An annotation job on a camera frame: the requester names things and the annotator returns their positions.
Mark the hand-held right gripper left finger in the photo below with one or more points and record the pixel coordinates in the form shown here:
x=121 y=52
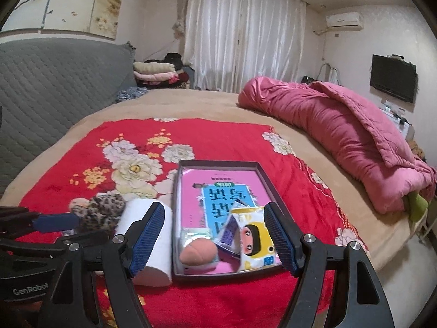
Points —
x=146 y=242

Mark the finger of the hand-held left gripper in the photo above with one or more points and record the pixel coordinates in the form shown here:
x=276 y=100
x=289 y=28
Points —
x=58 y=222
x=92 y=239

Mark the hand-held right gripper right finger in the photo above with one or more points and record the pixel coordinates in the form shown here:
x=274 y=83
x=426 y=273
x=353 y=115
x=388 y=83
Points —
x=281 y=242

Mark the yellow snack packet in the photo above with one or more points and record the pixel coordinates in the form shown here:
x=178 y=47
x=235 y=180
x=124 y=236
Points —
x=254 y=242

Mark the leopard print scrunchie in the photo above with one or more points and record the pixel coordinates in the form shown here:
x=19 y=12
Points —
x=102 y=211

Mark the white toilet paper roll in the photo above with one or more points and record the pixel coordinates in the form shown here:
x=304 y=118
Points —
x=133 y=211

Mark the green floral tissue pack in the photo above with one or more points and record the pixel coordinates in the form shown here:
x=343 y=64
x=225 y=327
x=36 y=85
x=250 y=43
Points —
x=196 y=235

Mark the peach and green plush ball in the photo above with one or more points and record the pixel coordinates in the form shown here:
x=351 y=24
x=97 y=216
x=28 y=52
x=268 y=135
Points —
x=198 y=254

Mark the white and purple packet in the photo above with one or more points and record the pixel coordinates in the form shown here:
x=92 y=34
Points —
x=229 y=235

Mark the dark brown shallow box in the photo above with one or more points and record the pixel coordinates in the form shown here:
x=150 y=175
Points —
x=218 y=276

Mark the pink picture book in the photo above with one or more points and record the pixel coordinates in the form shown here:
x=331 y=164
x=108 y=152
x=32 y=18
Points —
x=194 y=194

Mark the red floral blanket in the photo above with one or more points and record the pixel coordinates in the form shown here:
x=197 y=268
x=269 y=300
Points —
x=61 y=153

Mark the pink quilt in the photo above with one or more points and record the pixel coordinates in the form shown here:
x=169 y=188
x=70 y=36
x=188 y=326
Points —
x=324 y=126

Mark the green cloth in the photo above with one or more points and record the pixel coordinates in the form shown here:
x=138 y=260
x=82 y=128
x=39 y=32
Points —
x=417 y=206

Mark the grey quilted headboard cover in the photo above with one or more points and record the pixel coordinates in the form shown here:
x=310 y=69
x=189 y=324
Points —
x=51 y=82

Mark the blue grey patterned cloth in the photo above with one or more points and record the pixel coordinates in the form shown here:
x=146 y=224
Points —
x=131 y=94

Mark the round bed with beige sheet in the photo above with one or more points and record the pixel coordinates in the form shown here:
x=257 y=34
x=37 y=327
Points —
x=205 y=106

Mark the pink folded garment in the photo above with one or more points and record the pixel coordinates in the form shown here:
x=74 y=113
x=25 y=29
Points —
x=155 y=78

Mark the black bag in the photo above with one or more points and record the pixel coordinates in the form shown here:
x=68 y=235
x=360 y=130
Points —
x=308 y=79

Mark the dark red cloth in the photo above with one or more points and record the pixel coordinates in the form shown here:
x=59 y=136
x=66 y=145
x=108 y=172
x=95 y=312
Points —
x=186 y=78

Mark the cluttered white shelf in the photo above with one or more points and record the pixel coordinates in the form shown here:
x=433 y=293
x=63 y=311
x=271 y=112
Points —
x=396 y=116

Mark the beige folded garment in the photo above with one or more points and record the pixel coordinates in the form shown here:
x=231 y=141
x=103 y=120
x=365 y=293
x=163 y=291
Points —
x=153 y=67

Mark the black clothes pile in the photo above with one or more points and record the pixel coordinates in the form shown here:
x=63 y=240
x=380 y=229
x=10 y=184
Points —
x=173 y=58

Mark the white curtain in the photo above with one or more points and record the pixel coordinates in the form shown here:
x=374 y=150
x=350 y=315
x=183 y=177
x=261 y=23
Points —
x=239 y=34

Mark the curtain tieback flower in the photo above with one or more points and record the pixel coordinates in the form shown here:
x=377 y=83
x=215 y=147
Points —
x=178 y=29

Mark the white air conditioner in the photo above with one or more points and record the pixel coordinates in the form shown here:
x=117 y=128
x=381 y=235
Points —
x=343 y=21

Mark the black wall television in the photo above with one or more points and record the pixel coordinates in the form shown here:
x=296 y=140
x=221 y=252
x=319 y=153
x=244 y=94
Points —
x=392 y=78

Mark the floral wall painting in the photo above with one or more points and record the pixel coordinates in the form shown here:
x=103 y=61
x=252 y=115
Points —
x=75 y=3

